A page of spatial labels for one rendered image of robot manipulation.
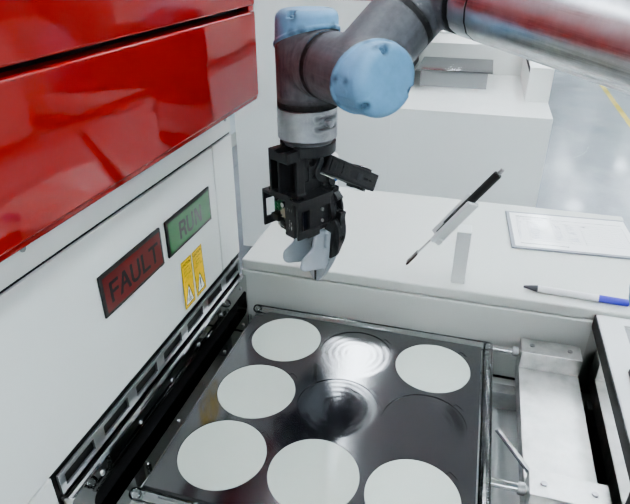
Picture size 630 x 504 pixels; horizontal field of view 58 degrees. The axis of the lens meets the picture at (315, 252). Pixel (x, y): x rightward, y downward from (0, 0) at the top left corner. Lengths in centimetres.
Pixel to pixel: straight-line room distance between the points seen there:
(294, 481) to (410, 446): 14
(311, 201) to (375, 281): 21
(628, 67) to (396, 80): 20
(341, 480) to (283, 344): 25
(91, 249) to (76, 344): 9
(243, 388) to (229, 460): 12
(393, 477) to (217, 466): 19
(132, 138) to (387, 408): 44
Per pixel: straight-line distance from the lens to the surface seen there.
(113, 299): 62
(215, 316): 83
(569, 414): 82
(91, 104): 48
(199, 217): 76
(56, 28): 45
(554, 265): 97
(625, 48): 52
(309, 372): 78
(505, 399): 88
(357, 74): 56
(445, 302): 87
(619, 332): 85
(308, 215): 72
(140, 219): 64
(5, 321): 51
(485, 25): 59
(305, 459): 68
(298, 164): 70
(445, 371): 80
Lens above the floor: 141
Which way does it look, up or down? 29 degrees down
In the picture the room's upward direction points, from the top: straight up
